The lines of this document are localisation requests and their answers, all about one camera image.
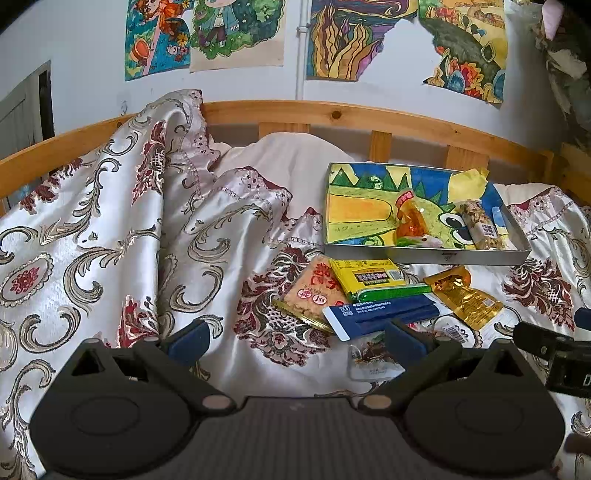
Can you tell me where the green sausage stick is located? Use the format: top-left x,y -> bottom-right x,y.
350,284 -> 432,304

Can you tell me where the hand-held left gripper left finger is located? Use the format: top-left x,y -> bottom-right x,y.
67,318 -> 236,414

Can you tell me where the white wall pipe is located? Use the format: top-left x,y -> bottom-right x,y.
295,0 -> 308,101

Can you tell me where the yellow snack packet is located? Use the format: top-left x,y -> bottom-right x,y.
329,258 -> 410,301

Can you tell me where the wooden bed rail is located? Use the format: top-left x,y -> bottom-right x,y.
0,99 -> 591,213

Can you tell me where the green cartoon wall drawing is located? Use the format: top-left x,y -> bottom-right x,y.
189,0 -> 286,73

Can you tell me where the clear nut bar packet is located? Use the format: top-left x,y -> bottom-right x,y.
459,200 -> 505,251

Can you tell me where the gold foil zigzag-edged packet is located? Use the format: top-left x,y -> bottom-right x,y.
271,298 -> 336,334

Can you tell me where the blue cartoon wall drawing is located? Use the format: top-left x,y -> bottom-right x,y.
124,0 -> 193,82

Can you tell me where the colourful landscape wall drawing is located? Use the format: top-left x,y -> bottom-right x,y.
417,0 -> 509,105

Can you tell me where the dark blue snack packet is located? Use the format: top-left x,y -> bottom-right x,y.
322,293 -> 455,342

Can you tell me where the gold snack packet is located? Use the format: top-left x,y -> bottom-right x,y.
424,265 -> 505,331

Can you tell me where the orange snack packet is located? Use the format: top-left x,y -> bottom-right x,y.
394,189 -> 451,250

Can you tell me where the clear packet with barcode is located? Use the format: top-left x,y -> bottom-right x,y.
348,318 -> 481,382

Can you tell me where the patterned satin blanket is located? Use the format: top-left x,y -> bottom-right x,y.
0,90 -> 591,480

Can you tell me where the metal tray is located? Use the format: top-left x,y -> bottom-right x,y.
323,161 -> 533,267

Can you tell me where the yellow plants wall drawing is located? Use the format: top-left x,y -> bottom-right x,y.
306,0 -> 422,83

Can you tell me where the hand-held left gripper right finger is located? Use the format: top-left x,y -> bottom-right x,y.
362,320 -> 533,414

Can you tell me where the cream pillow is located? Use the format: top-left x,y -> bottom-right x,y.
210,131 -> 372,243

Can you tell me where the colourful drawing sheet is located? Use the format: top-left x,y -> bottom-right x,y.
327,164 -> 509,247

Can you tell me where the dark hanging cloth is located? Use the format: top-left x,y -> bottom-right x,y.
530,0 -> 591,151

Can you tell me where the rice cracker packet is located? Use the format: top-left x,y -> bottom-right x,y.
283,255 -> 348,324

